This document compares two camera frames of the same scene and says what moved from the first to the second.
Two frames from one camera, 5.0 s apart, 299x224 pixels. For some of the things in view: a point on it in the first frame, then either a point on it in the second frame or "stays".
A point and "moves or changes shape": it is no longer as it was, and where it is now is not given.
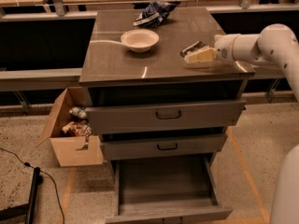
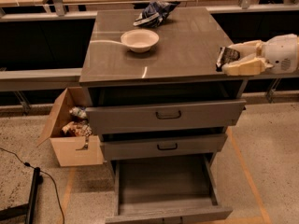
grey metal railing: x=44 y=77 stays
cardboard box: x=71 y=150 stays
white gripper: x=223 y=49 to x=280 y=54
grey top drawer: x=165 y=117 stays
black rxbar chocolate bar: x=198 y=46 moves or changes shape
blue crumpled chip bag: x=154 y=14 stays
